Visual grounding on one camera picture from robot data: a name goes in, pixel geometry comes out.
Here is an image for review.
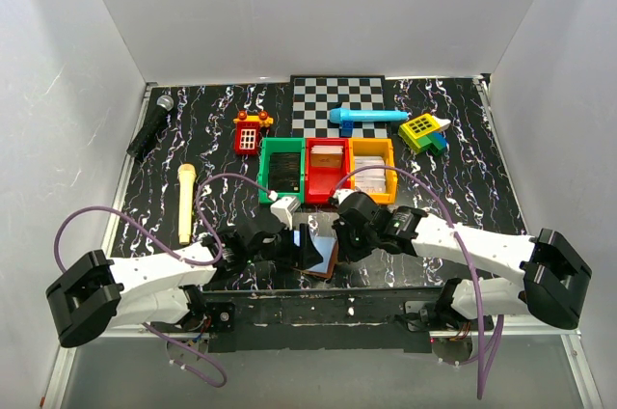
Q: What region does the blue toy microphone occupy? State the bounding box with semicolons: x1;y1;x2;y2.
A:
328;107;409;124

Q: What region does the checkered board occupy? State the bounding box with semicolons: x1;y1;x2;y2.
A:
291;75;385;138

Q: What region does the yellow plastic bin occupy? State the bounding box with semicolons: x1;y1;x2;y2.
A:
349;138;398;205

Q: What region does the white printed card stack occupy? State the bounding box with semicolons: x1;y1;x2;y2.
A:
354;155;387;194

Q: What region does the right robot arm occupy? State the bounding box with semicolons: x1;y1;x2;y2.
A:
332;189;592;330

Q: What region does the green plastic bin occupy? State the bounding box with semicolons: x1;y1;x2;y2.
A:
257;137;306;205

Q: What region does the black card stack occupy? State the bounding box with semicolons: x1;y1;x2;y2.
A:
268;152;301;193

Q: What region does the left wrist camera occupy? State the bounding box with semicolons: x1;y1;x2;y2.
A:
270;196;301;230

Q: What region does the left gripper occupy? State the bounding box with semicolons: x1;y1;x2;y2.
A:
247;221;322;270

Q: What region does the red toy phone booth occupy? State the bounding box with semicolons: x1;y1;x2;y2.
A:
233;110;274;155

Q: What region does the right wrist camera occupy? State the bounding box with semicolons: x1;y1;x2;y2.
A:
328;188;357;207

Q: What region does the red plastic bin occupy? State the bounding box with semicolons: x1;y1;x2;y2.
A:
305;138;350;205

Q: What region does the black microphone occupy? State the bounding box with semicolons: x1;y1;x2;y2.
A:
126;95;174;161

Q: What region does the cream toy microphone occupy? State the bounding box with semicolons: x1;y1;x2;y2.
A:
177;163;197;245

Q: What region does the black base frame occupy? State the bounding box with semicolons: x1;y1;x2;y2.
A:
148;286;478;355

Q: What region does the brown leather card holder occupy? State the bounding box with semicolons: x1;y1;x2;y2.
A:
295;234;338;280

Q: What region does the blue toy brick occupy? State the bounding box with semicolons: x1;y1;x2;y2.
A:
338;122;354;138

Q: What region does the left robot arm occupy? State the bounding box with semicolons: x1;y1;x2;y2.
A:
45;242;216;348

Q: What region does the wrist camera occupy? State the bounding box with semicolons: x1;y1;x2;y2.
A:
328;188;357;207
270;196;301;230

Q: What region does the yellow green toy block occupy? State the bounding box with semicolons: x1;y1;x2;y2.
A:
398;113;451;155

